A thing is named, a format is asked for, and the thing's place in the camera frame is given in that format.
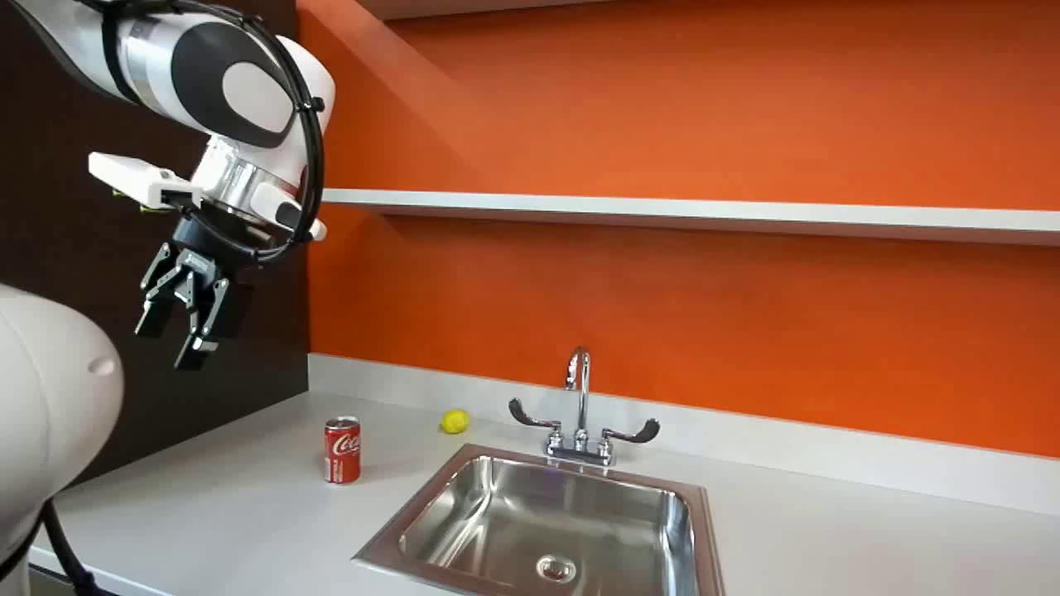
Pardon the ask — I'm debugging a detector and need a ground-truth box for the round sink drain strainer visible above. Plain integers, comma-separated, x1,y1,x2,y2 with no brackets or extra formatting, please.
532,553,581,586

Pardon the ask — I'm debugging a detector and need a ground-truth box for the tall dark wood-grain cabinet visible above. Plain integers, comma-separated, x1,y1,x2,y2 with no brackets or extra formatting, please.
0,0,312,482

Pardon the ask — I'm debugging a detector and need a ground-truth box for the chrome faucet with levers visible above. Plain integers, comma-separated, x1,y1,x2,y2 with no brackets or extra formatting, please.
508,344,662,471

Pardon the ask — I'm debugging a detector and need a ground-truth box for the red soda can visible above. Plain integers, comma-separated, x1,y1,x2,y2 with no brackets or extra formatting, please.
321,415,365,487

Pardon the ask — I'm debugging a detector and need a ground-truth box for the stainless steel sink basin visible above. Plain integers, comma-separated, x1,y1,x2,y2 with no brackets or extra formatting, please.
356,442,726,596

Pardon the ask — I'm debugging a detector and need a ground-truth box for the high wall shelf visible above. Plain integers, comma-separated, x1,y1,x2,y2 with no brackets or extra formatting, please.
356,0,666,26

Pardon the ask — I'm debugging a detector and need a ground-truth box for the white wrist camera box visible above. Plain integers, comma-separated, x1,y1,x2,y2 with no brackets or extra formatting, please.
87,149,198,213

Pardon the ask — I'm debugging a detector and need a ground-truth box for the long white wall shelf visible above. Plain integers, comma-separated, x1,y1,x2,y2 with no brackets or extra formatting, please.
319,186,1060,247

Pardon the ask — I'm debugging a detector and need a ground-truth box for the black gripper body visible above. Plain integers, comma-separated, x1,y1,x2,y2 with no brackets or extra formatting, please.
161,213,247,284

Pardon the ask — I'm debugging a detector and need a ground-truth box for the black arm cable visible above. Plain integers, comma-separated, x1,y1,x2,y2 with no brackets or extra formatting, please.
96,0,332,267

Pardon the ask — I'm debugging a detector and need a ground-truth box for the black base cable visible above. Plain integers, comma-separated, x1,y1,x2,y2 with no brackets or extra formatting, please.
0,501,113,596

